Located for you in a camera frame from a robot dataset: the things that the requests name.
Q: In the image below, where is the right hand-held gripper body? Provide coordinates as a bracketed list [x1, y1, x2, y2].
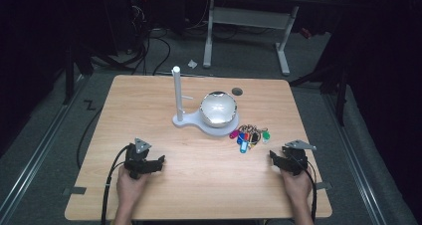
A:
[280, 138, 317, 177]

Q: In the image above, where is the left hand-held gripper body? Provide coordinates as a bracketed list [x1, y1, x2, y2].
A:
[123, 137, 154, 180]

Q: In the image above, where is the bunch of keys coloured tags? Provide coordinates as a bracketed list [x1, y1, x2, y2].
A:
[229, 123, 271, 155]

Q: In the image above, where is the person's right hand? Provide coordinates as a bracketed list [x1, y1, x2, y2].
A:
[280, 166, 314, 210]

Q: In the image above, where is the person's left hand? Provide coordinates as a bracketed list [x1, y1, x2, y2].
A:
[115, 164, 150, 216]

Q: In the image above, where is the white stand with pole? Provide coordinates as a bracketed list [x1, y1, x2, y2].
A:
[171, 65, 240, 138]

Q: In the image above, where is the shiny silver bowl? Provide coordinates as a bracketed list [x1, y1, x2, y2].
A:
[199, 91, 239, 129]

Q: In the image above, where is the black metal stand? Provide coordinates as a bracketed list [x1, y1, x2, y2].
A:
[62, 42, 96, 106]
[289, 45, 352, 127]

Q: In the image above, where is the white-legged desk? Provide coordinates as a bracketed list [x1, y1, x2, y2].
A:
[155, 0, 343, 77]

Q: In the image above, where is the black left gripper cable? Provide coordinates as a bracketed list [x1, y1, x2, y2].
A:
[101, 144, 131, 225]

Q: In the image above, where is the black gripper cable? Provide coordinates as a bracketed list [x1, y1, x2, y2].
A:
[289, 154, 318, 223]
[101, 144, 131, 225]

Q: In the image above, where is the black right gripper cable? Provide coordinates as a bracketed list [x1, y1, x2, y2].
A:
[289, 154, 318, 223]

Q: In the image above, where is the metal floor rail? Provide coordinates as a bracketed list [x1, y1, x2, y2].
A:
[0, 74, 92, 216]
[322, 92, 388, 225]

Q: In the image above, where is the bundle of black floor cables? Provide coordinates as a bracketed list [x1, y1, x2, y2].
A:
[93, 0, 213, 77]

